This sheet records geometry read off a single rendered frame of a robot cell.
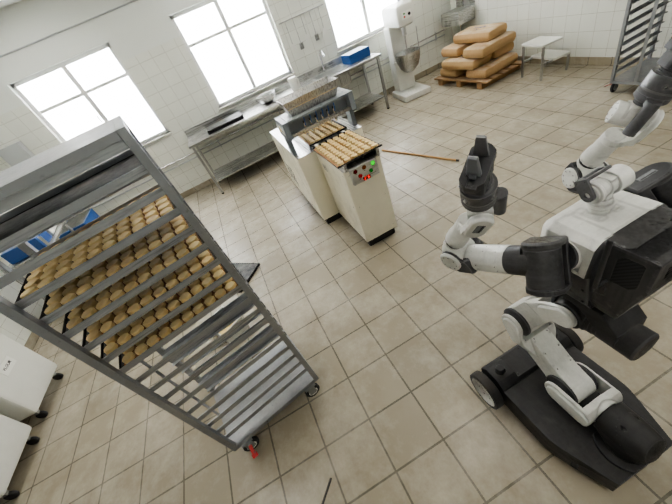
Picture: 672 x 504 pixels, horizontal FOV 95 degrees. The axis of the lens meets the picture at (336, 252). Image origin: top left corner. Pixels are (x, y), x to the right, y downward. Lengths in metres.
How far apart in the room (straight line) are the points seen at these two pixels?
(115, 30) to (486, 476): 6.19
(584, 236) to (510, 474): 1.28
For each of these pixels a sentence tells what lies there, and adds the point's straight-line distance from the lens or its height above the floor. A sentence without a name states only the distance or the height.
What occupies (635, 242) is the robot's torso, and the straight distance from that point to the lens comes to 1.06.
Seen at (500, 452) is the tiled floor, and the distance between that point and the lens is 2.00.
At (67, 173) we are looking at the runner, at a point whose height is 1.77.
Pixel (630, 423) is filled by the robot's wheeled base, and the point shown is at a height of 0.36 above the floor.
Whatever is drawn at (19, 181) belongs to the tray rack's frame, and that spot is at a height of 1.81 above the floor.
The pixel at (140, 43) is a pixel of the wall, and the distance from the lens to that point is 5.97.
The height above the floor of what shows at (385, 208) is 0.33.
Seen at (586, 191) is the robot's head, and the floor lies 1.33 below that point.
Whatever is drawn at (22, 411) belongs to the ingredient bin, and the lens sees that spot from 3.88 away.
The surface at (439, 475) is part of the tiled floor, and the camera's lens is 1.98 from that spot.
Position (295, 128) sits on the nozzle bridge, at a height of 1.08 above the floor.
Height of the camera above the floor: 1.93
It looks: 39 degrees down
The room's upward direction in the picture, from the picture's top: 24 degrees counter-clockwise
